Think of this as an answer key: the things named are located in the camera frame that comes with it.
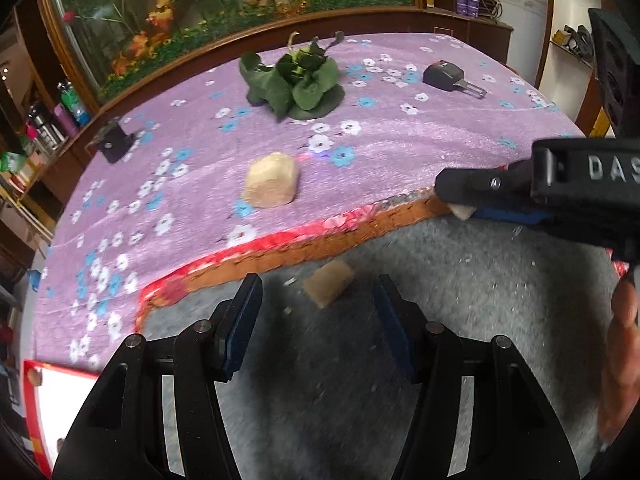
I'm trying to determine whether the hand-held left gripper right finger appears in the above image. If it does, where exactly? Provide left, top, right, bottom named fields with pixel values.
left=372, top=274, right=581, bottom=480

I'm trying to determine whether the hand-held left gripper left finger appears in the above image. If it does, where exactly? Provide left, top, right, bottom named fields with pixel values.
left=52, top=273, right=264, bottom=480

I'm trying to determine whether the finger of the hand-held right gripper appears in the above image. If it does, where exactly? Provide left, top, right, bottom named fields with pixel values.
left=472, top=205, right=556, bottom=228
left=435, top=159, right=534, bottom=211

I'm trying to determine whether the red box with white inside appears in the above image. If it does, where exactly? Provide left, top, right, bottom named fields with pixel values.
left=22, top=359, right=101, bottom=479

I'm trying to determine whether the person's right hand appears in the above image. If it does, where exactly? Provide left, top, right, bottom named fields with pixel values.
left=597, top=275, right=640, bottom=446

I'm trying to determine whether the grey mat with red border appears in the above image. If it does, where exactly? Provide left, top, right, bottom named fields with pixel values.
left=135, top=192, right=628, bottom=480

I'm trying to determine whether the black car key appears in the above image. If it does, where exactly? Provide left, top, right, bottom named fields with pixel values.
left=422, top=60, right=488, bottom=100

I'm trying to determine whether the purple floral tablecloth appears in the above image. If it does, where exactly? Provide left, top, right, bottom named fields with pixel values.
left=37, top=32, right=588, bottom=376

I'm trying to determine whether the green leafy vegetable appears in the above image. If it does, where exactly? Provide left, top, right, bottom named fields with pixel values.
left=239, top=30, right=347, bottom=122

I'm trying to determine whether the small black box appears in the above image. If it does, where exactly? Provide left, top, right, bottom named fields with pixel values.
left=85, top=117, right=143, bottom=164

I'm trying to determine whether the pink bottle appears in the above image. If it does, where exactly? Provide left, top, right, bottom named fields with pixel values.
left=52, top=104, right=79, bottom=137

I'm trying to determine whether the black thermos bottle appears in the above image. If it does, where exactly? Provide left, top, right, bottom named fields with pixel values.
left=27, top=102, right=66, bottom=150

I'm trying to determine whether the green patterned bottle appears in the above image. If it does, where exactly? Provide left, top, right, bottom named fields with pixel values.
left=57, top=80, right=92, bottom=127

